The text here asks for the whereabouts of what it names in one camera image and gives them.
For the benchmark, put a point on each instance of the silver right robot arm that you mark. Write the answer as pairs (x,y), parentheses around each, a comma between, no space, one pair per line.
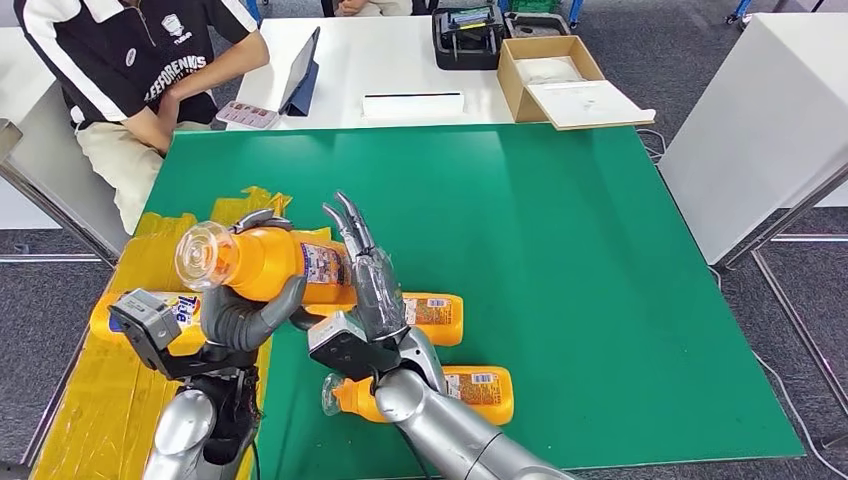
(437,430)

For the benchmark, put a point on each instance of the clear plastic wrap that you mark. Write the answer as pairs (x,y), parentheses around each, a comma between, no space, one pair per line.
(381,298)

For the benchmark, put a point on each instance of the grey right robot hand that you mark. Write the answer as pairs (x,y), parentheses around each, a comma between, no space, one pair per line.
(381,298)

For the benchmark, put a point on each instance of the person's left forearm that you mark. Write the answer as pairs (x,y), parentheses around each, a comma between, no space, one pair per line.
(225,71)

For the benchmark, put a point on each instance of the grey side table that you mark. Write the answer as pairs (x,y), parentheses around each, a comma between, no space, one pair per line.
(46,185)

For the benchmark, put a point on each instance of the smartphone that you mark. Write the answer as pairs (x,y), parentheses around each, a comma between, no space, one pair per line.
(246,114)

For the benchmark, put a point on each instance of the tablet in dark case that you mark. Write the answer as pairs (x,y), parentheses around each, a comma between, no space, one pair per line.
(298,71)

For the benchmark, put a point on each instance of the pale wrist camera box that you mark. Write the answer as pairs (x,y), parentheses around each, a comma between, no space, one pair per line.
(344,358)
(142,318)

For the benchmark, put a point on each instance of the white bag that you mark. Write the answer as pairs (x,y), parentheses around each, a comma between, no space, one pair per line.
(551,69)

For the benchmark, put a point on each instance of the black tool case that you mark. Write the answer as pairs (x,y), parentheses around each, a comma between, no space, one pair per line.
(467,56)

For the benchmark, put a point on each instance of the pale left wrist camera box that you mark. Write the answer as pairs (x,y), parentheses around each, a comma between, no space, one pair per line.
(142,318)

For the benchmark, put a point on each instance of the person's left hand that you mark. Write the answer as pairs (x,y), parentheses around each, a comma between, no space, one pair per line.
(168,114)

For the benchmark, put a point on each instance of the orange detergent bottle clear cap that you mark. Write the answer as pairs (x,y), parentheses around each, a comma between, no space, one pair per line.
(484,397)
(265,262)
(189,341)
(437,324)

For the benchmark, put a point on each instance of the green table mat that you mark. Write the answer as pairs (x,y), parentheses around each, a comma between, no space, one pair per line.
(563,252)

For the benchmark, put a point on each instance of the open cardboard box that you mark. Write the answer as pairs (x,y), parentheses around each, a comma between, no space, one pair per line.
(511,89)

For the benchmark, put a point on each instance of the yellow taped plastic sheet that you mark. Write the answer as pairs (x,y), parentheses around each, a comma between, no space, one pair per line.
(86,411)

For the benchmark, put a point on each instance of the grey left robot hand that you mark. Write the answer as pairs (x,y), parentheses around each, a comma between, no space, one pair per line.
(245,324)

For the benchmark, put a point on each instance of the grey moulded tray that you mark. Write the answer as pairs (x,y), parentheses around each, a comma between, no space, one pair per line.
(535,25)

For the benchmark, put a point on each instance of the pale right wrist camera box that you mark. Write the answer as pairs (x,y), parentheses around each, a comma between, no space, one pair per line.
(344,358)

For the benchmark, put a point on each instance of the green plastic crate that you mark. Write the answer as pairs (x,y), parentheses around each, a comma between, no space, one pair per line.
(533,4)

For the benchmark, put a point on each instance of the person's right forearm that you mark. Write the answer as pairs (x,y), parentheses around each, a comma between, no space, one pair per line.
(147,134)

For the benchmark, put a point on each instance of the white side table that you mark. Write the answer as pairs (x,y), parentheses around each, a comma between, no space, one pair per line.
(748,132)

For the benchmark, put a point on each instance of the person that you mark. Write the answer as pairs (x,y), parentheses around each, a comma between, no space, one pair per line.
(374,6)
(99,66)

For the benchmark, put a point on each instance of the white flat box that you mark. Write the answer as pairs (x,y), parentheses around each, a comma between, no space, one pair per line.
(413,106)

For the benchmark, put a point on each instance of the blue metal frame leg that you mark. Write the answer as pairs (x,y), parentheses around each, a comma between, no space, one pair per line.
(574,8)
(735,9)
(253,9)

